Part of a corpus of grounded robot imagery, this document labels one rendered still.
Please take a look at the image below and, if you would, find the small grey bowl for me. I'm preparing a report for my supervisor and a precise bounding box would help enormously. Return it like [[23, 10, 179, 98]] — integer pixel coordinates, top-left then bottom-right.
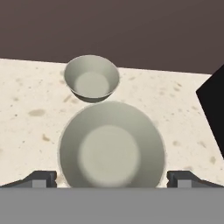
[[63, 54, 121, 104]]

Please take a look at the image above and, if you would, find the large grey bowl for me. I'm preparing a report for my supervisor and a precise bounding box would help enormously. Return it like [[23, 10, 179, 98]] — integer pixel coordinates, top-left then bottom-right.
[[58, 101, 166, 189]]

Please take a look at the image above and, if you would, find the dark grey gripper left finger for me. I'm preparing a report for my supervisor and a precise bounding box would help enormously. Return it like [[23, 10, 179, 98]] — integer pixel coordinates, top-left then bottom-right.
[[0, 171, 58, 189]]

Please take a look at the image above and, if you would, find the black appliance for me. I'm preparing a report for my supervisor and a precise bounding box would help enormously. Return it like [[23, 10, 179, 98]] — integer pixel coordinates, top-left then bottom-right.
[[195, 64, 224, 158]]

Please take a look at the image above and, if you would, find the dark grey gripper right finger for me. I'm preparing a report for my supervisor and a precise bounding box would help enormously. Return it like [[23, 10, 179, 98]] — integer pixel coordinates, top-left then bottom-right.
[[166, 170, 224, 189]]

